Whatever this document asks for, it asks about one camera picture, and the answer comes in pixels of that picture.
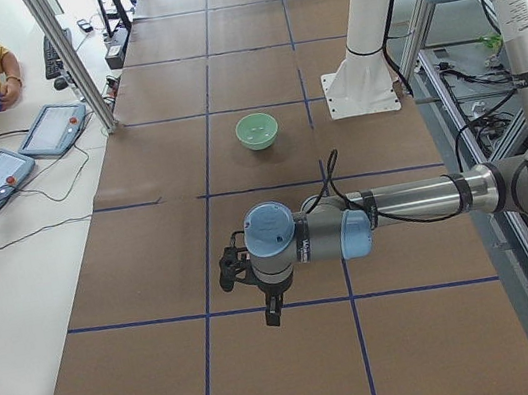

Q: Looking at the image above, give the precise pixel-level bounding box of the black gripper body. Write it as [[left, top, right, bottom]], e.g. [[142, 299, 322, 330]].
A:
[[258, 274, 294, 297]]

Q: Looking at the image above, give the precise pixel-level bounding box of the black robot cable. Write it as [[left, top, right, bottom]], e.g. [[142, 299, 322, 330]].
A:
[[218, 128, 471, 256]]

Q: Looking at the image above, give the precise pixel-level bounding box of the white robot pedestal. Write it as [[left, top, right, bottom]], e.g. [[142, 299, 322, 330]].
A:
[[321, 0, 401, 120]]

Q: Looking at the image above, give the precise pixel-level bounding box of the near teach pendant tablet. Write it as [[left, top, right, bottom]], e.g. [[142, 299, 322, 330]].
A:
[[0, 149, 35, 208]]

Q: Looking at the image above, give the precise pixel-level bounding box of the person's left hand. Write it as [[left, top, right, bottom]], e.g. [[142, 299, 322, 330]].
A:
[[0, 75, 23, 110]]

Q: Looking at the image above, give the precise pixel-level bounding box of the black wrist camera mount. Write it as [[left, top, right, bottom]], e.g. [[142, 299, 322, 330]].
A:
[[219, 246, 258, 293]]

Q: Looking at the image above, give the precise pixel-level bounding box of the aluminium frame post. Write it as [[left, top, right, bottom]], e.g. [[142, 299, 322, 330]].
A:
[[22, 0, 118, 134]]

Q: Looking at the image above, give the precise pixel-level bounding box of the black keyboard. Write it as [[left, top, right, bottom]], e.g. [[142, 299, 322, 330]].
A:
[[42, 35, 63, 80]]

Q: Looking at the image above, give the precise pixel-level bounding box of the black pendant cable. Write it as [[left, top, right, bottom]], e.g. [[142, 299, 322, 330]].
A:
[[0, 117, 103, 250]]

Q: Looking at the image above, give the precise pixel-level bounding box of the far teach pendant tablet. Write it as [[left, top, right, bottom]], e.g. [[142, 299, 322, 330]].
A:
[[18, 102, 87, 158]]

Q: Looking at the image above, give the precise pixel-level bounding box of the green bowl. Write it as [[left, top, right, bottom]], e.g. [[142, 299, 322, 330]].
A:
[[235, 112, 279, 151]]

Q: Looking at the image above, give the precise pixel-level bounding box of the teach pendant tablet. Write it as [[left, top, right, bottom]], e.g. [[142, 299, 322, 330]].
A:
[[18, 102, 87, 158], [0, 149, 35, 208]]

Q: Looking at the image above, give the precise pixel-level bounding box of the black computer mouse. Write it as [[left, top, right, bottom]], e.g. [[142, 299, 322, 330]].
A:
[[53, 76, 71, 91]]

